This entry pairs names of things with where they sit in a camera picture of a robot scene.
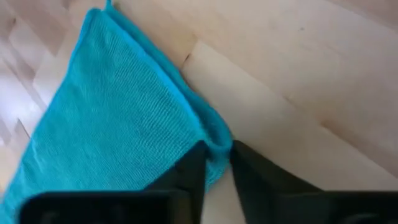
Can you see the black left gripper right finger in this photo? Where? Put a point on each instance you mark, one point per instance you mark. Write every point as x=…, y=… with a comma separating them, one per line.
x=273, y=193

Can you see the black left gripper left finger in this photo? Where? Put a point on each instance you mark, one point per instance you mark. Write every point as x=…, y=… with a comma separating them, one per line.
x=180, y=193

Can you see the teal microfiber towel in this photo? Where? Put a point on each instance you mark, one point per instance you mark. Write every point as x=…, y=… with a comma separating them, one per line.
x=118, y=109

